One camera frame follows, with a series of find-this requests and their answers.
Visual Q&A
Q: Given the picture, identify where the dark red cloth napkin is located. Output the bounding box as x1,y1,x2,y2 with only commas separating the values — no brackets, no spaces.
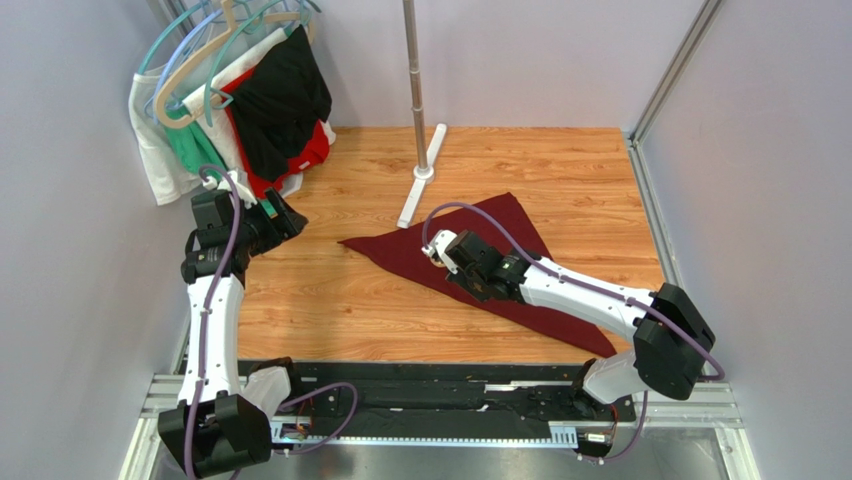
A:
341,193,616,358

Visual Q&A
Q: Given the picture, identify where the gold spoon green handle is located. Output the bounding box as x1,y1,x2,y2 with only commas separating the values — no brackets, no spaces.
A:
259,199,278,218

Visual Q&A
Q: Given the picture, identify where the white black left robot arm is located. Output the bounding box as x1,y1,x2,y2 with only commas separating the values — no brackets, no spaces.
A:
158,188,308,479

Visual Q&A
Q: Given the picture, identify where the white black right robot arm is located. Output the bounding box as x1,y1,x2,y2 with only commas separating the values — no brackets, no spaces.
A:
422,230,715,404

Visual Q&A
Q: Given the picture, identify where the red shirt on hanger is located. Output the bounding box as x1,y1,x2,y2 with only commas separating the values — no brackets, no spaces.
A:
222,67,331,198

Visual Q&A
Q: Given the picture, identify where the white shirt on hanger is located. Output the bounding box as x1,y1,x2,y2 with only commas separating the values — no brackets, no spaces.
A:
128,66,336,206

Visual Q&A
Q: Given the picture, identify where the green shirt on hanger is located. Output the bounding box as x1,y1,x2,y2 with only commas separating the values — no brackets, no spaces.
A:
164,121,228,177

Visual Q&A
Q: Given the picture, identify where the black shirt on hanger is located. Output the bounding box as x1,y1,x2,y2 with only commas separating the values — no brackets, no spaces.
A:
228,26,332,182

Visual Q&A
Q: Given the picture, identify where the metal pole white base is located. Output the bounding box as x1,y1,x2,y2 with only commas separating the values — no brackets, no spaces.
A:
396,0,448,229

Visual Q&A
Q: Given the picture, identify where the beige clothes hanger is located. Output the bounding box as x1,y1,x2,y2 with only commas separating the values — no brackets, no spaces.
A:
153,0,314,130

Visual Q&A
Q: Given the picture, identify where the teal clothes hanger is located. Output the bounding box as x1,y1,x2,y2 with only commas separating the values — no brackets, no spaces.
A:
155,1,323,129

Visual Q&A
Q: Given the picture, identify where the light blue clothes hanger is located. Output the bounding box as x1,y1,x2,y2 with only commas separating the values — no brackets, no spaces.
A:
138,1,222,123

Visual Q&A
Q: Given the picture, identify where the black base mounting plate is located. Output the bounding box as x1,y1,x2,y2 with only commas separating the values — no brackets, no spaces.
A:
277,361,640,441

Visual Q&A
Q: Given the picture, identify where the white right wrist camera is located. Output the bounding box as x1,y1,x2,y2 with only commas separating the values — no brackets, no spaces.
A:
421,230,458,274

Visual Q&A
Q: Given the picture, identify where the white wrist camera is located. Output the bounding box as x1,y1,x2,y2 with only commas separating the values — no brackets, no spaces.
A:
421,230,458,274
199,165,259,208

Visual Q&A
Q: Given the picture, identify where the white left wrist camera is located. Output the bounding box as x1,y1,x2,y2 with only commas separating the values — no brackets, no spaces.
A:
199,165,259,208

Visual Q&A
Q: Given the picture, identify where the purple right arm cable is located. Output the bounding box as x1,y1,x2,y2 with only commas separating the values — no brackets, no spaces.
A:
421,201,727,464

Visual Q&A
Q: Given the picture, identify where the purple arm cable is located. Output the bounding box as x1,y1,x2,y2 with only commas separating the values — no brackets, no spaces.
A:
182,164,359,480
421,201,727,464

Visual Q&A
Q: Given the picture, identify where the aluminium corner post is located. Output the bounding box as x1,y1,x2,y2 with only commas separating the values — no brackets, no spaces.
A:
629,0,725,147

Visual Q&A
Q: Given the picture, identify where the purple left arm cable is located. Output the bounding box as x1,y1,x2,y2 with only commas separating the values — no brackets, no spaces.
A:
182,164,359,480

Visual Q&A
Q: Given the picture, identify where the aluminium frame rail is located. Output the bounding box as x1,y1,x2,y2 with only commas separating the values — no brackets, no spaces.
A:
118,372,763,480

